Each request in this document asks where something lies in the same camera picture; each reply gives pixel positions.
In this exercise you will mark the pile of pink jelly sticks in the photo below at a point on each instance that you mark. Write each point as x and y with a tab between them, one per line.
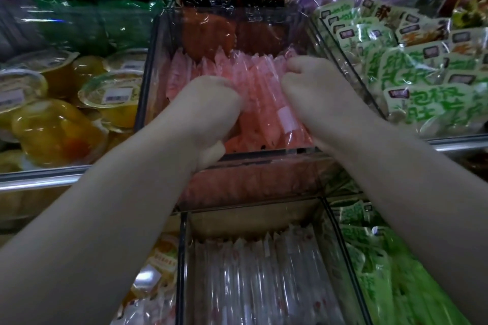
259	100

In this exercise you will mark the person's right hand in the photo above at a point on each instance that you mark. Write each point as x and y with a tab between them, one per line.
328	100

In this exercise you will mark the pile of golden snack packets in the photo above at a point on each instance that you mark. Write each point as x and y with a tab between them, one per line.
469	10

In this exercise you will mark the person's left forearm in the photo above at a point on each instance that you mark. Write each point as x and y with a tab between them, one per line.
91	252

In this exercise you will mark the pile of pale green snacks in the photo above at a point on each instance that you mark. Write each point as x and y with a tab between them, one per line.
412	69

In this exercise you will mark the pile of white jelly sticks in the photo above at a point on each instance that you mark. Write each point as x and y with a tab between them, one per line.
267	283

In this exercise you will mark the person's right forearm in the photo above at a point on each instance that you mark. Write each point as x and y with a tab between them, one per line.
419	222

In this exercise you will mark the person's left hand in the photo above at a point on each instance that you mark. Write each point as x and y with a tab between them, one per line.
202	115

